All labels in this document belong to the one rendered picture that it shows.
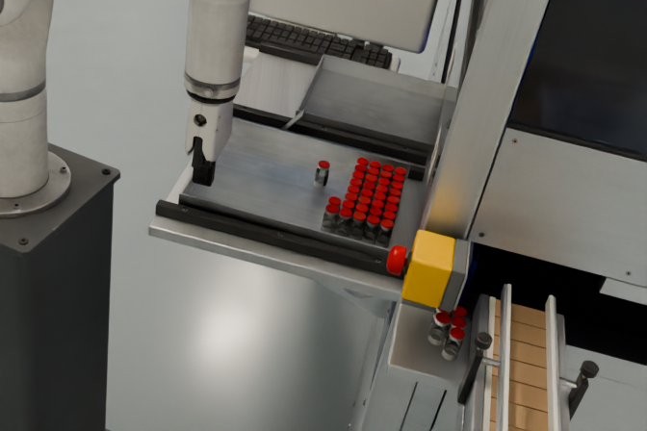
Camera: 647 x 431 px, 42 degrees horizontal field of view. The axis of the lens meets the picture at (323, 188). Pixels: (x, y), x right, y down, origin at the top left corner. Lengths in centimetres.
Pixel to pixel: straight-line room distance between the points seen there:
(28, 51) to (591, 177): 79
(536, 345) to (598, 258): 15
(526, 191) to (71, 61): 269
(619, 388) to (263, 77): 91
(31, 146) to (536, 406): 81
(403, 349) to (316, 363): 118
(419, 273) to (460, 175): 14
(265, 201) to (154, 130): 181
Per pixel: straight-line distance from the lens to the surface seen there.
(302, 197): 143
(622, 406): 141
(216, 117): 126
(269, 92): 171
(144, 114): 328
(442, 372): 119
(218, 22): 120
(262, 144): 154
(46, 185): 142
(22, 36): 130
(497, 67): 106
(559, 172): 114
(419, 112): 175
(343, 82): 180
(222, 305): 248
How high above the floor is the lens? 171
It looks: 35 degrees down
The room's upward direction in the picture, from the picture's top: 12 degrees clockwise
